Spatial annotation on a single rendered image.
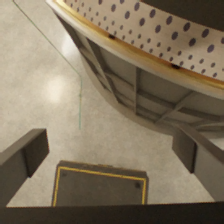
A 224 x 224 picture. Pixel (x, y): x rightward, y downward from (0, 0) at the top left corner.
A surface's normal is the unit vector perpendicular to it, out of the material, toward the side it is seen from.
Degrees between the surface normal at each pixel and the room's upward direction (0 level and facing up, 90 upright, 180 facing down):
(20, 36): 0
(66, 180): 0
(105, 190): 0
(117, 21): 43
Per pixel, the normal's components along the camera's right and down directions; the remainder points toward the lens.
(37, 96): -0.14, -0.15
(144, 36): -0.45, 0.47
